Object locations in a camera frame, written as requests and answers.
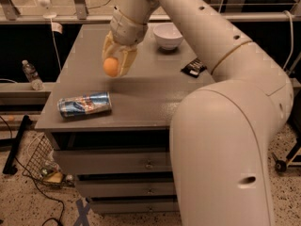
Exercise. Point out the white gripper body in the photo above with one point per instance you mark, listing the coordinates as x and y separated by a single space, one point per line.
126 29

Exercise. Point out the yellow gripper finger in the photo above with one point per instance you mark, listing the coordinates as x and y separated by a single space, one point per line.
110 47
126 57

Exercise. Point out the orange fruit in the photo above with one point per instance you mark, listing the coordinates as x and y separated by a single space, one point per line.
111 66

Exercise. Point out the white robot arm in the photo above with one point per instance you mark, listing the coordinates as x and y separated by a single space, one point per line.
219 134

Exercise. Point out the crushed redbull can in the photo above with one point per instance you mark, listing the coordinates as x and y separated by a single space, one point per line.
84 105

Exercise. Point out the white ceramic bowl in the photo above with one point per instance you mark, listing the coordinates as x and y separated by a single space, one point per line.
167 36

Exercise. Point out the black snack packet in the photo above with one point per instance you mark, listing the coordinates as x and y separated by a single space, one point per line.
194 68

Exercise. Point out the clear plastic water bottle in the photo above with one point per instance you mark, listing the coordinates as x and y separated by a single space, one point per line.
32 75

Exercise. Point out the top grey drawer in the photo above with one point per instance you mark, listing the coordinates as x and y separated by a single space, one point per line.
87 162

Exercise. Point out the grey drawer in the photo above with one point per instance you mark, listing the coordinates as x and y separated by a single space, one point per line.
141 205
126 188
87 162

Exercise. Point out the middle grey drawer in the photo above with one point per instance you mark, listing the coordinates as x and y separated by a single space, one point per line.
126 188

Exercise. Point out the bottom grey drawer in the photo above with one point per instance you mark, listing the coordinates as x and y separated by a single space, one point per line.
141 205

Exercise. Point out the black metal stand leg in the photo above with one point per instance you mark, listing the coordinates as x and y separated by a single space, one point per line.
10 168

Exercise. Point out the blue tape cross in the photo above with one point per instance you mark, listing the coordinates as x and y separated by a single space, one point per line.
83 210

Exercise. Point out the black caster wheel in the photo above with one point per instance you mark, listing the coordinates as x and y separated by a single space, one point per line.
280 165

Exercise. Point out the wire mesh basket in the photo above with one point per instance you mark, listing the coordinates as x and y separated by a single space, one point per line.
42 168

